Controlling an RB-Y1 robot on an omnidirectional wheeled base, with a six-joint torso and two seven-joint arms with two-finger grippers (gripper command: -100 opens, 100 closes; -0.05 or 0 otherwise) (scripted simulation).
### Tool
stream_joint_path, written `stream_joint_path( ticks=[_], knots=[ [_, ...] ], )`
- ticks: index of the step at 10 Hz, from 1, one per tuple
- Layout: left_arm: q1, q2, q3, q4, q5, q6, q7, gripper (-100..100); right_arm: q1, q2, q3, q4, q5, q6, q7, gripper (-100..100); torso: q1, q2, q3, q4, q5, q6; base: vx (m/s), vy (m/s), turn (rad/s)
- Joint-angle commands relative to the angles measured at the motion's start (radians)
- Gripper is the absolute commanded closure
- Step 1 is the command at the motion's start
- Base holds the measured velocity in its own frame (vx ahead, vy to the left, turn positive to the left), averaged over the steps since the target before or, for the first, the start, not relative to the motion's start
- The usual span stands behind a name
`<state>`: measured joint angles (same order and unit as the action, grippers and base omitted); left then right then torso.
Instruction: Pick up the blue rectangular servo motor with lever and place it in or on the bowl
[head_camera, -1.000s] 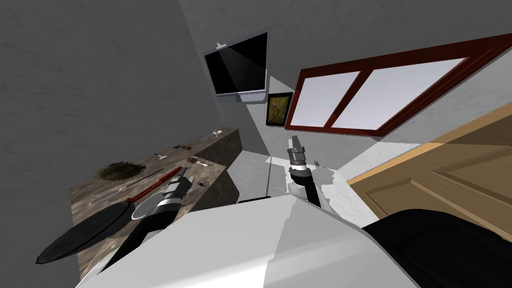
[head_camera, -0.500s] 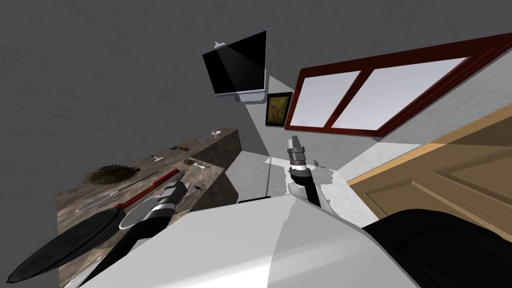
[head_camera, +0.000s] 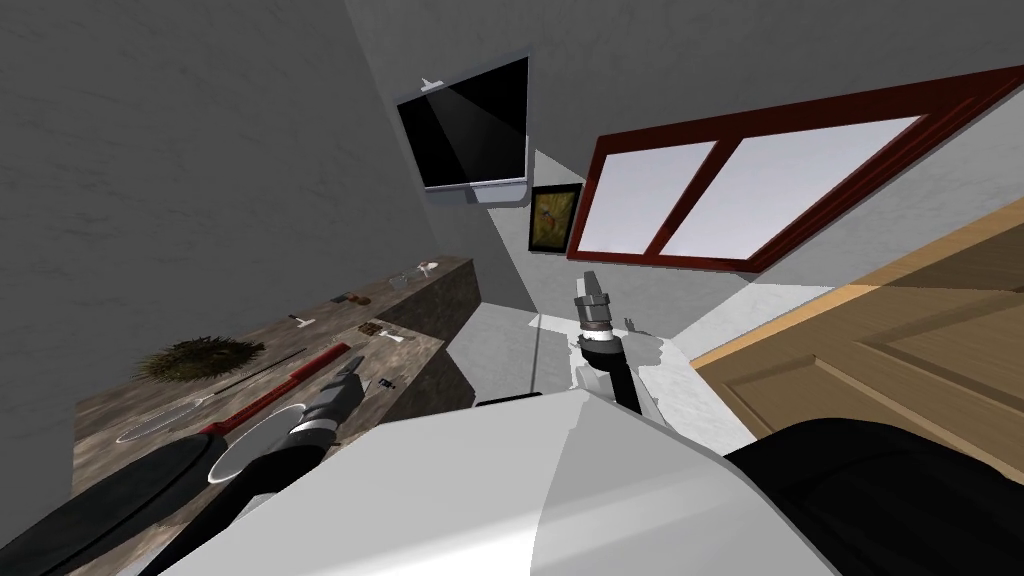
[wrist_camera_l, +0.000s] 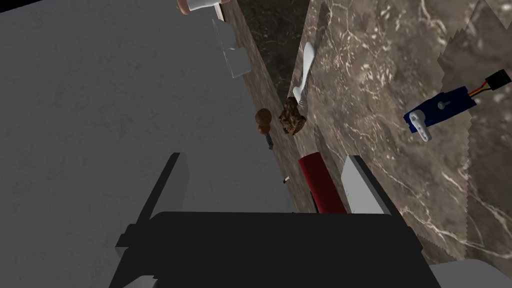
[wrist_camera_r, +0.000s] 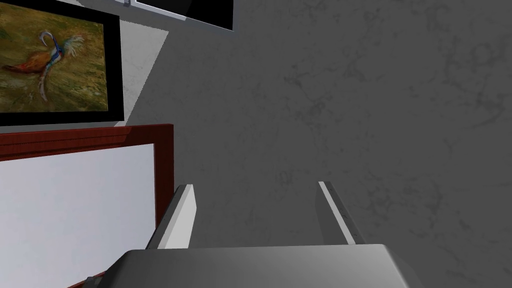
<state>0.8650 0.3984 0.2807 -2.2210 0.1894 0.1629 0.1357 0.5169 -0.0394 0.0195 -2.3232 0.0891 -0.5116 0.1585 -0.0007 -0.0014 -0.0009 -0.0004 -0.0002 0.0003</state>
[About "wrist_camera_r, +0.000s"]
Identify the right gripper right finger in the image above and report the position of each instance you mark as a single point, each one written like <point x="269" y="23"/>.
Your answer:
<point x="334" y="218"/>

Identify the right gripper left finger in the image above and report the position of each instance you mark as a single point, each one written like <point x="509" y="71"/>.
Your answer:
<point x="176" y="224"/>

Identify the black framed bird painting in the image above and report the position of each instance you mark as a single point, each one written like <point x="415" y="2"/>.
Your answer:
<point x="56" y="60"/>

